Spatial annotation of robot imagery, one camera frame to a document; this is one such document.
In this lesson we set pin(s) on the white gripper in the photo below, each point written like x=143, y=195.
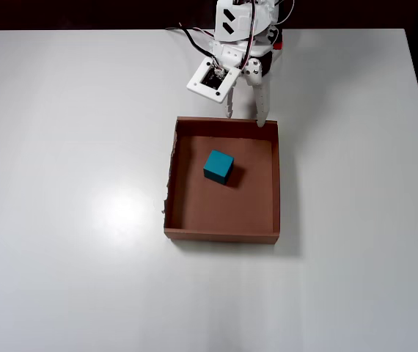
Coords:
x=254, y=70

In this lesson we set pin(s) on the blue cube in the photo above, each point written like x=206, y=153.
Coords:
x=218, y=166

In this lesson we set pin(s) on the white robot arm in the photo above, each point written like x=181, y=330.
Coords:
x=245, y=18

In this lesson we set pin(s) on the brown cardboard box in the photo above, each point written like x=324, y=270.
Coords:
x=253, y=205

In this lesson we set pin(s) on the red black base clamp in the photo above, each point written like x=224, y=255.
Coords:
x=278, y=45

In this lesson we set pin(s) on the white camera module with board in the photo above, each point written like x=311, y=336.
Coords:
x=196, y=86

